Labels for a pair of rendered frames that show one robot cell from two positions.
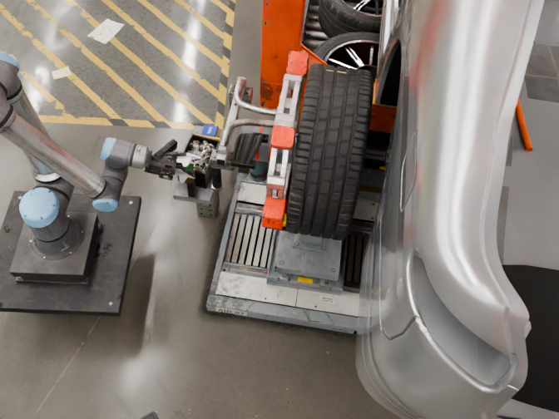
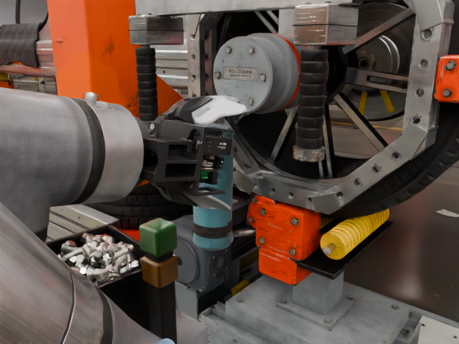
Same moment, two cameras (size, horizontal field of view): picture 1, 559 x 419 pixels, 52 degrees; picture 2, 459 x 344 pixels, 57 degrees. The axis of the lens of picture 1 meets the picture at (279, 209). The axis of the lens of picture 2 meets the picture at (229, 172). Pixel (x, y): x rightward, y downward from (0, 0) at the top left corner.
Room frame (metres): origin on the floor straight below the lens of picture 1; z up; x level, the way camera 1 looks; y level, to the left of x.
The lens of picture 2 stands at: (1.05, 0.78, 0.90)
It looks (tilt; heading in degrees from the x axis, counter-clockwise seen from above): 17 degrees down; 305
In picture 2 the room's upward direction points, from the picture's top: straight up
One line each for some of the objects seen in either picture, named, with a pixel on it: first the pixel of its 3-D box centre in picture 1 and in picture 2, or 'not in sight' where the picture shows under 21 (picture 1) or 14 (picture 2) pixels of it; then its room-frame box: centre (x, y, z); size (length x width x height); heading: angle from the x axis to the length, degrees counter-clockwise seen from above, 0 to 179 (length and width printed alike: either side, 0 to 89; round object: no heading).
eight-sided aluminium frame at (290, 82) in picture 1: (284, 146); (294, 71); (1.44, 0.00, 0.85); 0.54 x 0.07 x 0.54; 176
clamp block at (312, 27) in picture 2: (223, 160); (326, 24); (1.29, 0.22, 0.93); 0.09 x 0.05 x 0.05; 86
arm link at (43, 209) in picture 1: (44, 212); not in sight; (1.20, 0.95, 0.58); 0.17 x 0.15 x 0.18; 0
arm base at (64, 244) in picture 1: (53, 230); not in sight; (1.20, 0.95, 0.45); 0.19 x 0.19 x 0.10
